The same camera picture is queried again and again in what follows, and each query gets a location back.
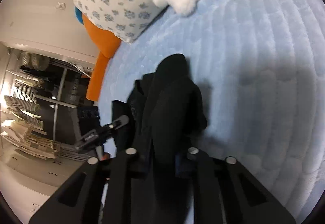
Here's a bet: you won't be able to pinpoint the black jacket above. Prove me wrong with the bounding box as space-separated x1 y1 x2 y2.
112 54 207 223

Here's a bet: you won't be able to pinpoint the hanging striped clothes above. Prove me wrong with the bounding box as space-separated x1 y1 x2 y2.
3 85 43 130

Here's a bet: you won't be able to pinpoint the person left hand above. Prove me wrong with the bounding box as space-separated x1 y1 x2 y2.
95 145 111 161

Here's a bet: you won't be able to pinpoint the blue neck pillow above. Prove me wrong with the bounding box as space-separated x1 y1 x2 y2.
74 6 84 25

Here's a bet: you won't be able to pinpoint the light blue quilted bedspread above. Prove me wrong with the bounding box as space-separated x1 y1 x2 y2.
99 0 324 223

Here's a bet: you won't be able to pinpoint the black camera box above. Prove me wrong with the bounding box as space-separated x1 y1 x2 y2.
71 106 100 140

